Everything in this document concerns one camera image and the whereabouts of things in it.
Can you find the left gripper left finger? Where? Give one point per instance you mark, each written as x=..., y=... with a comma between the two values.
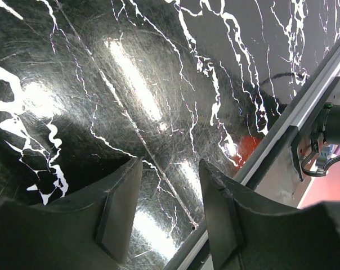
x=88, y=229

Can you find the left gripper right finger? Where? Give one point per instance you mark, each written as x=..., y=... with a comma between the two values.
x=249, y=231

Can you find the aluminium frame rail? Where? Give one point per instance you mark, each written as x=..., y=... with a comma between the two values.
x=294, y=115

